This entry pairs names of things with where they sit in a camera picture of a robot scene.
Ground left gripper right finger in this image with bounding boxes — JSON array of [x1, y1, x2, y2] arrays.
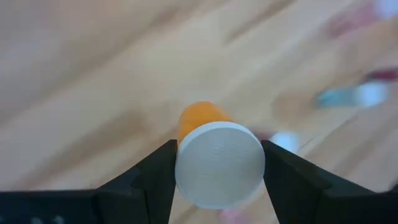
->
[[260, 139, 398, 224]]

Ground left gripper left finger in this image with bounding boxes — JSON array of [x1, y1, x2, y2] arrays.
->
[[0, 139, 178, 224]]

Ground small white object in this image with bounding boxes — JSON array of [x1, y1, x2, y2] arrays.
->
[[256, 130, 301, 155]]

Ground large orange pill bottle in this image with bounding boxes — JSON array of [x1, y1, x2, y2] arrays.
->
[[174, 101, 267, 210]]

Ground small teal pill bottle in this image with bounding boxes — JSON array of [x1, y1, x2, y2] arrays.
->
[[315, 81, 391, 110]]

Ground blue pill bottle red pills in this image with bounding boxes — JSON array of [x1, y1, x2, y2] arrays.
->
[[362, 67, 398, 83]]

